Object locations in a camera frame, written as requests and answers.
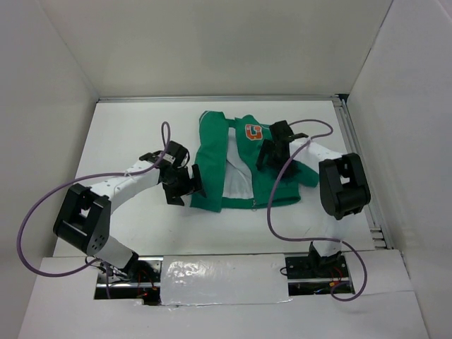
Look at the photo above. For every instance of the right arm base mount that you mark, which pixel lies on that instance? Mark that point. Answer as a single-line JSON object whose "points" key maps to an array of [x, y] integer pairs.
{"points": [[304, 279]]}

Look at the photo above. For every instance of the white taped cover panel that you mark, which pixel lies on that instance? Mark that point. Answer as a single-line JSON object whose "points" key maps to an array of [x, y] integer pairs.
{"points": [[223, 280]]}

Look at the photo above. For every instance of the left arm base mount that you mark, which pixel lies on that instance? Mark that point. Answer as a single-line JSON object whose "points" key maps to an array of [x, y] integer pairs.
{"points": [[143, 285]]}

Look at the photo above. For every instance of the green jacket white lining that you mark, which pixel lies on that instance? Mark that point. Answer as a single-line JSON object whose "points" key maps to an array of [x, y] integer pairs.
{"points": [[226, 159]]}

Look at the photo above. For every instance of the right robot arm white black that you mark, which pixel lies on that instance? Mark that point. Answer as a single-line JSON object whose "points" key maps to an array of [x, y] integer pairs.
{"points": [[342, 183]]}

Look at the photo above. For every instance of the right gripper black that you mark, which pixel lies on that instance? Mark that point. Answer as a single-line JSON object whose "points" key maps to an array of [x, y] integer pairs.
{"points": [[266, 147]]}

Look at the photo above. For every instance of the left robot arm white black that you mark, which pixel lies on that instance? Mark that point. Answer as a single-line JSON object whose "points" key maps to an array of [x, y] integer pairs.
{"points": [[84, 218]]}

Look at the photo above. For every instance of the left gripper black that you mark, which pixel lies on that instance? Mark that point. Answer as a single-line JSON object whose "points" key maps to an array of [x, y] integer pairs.
{"points": [[174, 196]]}

